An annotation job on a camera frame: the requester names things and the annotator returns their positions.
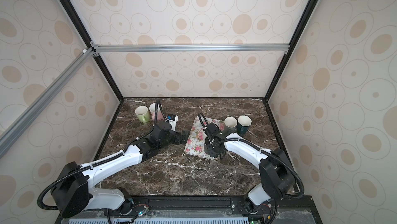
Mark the pink ceramic mug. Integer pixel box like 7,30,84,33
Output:
149,103,164,121

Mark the grey ceramic mug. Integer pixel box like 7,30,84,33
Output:
224,116,238,133

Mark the light green ceramic mug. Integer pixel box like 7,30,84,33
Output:
135,106,152,123

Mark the dark green ceramic mug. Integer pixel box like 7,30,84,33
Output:
237,115,252,136

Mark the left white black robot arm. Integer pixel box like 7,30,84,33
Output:
37,115,190,218

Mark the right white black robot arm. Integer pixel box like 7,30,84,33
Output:
198,112,305,211

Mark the floral rectangular serving tray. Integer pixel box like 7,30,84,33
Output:
185,116,219,161

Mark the green circuit board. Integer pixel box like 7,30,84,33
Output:
132,204,149,220

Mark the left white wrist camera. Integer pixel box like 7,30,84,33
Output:
166,114,178,131

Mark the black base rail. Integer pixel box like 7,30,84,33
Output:
56,196,322,224

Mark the back aluminium frame bar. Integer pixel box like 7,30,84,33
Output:
94,44,289,52

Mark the aluminium frame bar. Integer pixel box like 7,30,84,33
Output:
94,44,289,52
1,48,94,157

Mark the left aluminium frame bar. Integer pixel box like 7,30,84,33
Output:
1,48,94,157

